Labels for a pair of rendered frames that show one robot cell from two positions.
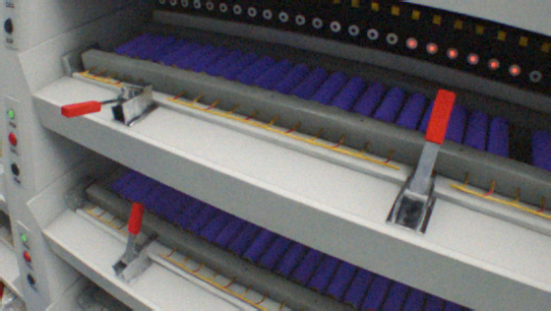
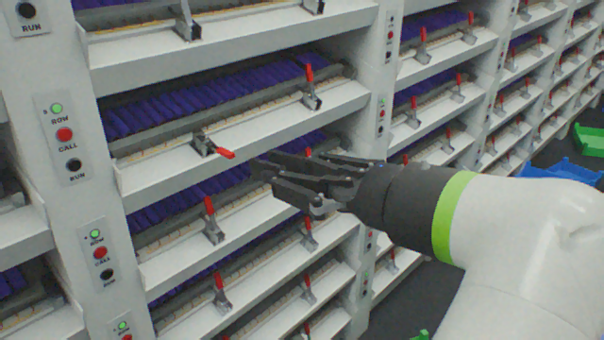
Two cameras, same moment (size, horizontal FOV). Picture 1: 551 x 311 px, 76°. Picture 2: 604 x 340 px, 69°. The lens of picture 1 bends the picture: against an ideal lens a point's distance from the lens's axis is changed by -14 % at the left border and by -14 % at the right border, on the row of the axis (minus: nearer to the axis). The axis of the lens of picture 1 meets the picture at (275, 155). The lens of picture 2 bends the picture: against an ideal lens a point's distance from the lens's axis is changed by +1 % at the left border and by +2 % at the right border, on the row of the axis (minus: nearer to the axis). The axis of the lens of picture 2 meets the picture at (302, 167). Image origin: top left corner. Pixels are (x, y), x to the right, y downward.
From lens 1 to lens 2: 0.74 m
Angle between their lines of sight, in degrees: 64
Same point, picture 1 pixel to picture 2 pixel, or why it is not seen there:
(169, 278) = (227, 220)
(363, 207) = (303, 113)
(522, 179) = (319, 76)
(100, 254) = (192, 251)
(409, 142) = (291, 86)
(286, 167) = (275, 120)
